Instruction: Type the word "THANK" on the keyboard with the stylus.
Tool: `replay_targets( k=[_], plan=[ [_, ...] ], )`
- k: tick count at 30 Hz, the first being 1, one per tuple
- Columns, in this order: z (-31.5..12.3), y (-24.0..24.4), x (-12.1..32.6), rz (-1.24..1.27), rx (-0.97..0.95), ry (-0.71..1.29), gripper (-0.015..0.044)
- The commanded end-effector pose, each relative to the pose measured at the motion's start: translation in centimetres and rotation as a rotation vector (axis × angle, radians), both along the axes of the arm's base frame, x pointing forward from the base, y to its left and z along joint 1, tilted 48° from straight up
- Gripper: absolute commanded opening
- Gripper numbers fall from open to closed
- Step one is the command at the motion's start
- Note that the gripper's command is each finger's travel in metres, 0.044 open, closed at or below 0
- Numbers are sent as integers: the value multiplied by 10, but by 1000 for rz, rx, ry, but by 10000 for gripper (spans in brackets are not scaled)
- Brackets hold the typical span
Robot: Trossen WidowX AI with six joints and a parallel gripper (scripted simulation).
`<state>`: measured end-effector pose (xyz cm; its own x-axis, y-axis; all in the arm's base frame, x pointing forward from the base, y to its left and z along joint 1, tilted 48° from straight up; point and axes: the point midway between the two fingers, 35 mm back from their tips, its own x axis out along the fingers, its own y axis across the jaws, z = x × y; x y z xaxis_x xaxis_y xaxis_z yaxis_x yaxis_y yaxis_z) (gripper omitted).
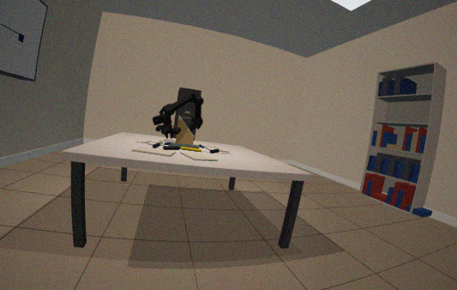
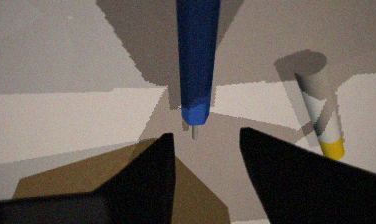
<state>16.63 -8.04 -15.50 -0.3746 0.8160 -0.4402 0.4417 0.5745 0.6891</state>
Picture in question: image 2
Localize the blue stylus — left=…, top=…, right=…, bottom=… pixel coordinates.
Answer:
left=176, top=0, right=220, bottom=140

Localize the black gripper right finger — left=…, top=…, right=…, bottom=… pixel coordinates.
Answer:
left=239, top=127, right=376, bottom=224

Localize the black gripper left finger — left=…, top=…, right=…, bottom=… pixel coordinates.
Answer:
left=0, top=133, right=176, bottom=224

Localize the grey cylinder with yellow end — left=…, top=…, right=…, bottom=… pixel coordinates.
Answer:
left=293, top=51, right=344, bottom=160

